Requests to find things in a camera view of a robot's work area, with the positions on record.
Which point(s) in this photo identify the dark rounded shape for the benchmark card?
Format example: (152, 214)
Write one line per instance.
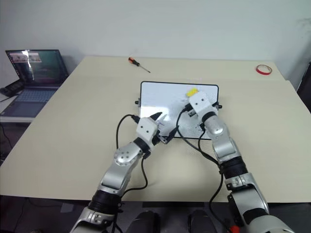
(202, 222)
(144, 222)

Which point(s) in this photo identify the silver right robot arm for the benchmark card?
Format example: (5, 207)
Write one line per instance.
(226, 145)

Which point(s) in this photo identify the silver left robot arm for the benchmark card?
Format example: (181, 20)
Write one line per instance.
(116, 170)

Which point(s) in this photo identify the orange and black screwdriver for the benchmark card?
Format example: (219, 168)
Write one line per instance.
(136, 62)

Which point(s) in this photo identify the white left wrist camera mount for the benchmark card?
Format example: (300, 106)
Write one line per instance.
(145, 129)

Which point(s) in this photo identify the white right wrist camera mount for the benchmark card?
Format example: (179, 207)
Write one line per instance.
(200, 103)

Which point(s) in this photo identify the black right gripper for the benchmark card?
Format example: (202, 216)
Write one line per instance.
(192, 114)

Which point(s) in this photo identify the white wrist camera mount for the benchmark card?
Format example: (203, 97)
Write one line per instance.
(200, 103)
(145, 129)

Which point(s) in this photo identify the open grey laptop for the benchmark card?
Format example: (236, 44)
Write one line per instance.
(36, 70)

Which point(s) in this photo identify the yellow eraser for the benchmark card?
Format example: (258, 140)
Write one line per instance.
(192, 92)

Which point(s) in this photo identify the red tape roll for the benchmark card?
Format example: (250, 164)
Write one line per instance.
(258, 70)

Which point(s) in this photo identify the white whiteboard with black frame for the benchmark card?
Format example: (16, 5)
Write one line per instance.
(158, 97)

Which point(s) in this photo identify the black device beside laptop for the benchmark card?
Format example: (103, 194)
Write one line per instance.
(11, 88)

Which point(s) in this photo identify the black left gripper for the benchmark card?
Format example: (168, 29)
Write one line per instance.
(161, 139)

